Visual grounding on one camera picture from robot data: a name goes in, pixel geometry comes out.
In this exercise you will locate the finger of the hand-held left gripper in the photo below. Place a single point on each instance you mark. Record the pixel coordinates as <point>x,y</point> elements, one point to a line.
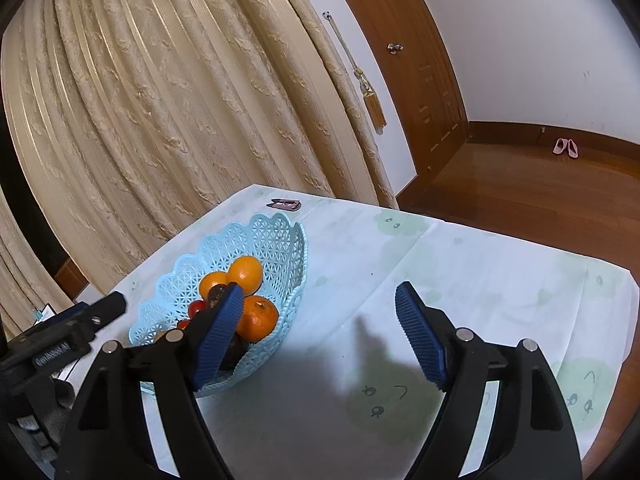
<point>107,306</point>

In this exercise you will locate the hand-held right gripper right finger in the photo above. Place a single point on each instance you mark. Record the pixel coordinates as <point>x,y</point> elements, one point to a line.
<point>420,330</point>

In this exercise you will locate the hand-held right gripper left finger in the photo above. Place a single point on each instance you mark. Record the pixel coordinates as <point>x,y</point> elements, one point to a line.
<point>220,330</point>

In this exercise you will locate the dark brown passion fruit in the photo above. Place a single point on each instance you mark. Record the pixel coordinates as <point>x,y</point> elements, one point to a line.
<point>217,294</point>

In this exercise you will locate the large oval orange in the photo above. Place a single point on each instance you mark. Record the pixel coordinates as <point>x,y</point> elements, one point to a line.
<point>260,317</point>

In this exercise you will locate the round yellow-orange orange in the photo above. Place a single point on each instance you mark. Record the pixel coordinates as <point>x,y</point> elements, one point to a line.
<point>246,271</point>

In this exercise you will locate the light blue plastic basket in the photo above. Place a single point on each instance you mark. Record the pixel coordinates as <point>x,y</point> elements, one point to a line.
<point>260,245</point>

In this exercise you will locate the red cherry tomato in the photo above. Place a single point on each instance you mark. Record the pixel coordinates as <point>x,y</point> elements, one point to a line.
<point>182,325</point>
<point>196,306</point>

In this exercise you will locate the teal binder clip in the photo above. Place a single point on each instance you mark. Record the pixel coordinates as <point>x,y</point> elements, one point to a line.
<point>36,316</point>

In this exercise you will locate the small orange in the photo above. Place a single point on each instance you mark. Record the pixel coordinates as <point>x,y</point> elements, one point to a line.
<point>212,284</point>

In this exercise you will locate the white printed tablecloth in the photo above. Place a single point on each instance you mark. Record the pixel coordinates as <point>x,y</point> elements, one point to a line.
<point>475,280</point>

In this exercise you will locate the narrow cream curtain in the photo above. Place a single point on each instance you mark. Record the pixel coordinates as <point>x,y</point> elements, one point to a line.
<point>20,260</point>

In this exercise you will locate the wide cream curtain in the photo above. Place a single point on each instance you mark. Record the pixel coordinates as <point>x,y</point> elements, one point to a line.
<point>175,110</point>

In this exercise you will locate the pink slipper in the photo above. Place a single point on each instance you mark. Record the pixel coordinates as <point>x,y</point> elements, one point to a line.
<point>560,146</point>
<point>573,148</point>

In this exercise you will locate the gold curtain tassel tieback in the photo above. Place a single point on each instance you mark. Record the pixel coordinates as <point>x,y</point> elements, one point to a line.
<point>372,102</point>

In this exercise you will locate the brown wooden door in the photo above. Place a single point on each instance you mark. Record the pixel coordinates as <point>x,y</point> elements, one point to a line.
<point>415,60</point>

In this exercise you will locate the metal door knob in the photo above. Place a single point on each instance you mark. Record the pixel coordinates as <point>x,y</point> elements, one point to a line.
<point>395,48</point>

